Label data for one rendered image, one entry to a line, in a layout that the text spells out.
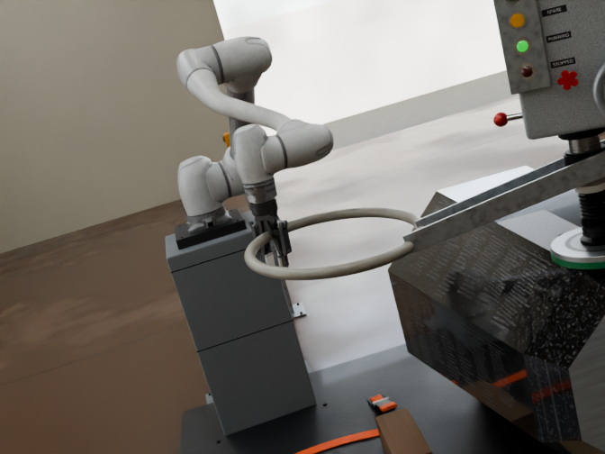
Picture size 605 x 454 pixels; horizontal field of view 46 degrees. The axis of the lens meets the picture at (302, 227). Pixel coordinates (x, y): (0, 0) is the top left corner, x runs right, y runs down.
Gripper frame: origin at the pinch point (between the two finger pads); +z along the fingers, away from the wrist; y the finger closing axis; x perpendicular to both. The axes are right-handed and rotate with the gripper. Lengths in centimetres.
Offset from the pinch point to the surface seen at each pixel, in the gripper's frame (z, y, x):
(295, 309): 87, -127, 132
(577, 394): 22, 86, -4
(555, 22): -55, 86, 5
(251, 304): 35, -57, 38
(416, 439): 69, 19, 26
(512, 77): -46, 77, 1
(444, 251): 11, 29, 44
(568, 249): -5, 81, 11
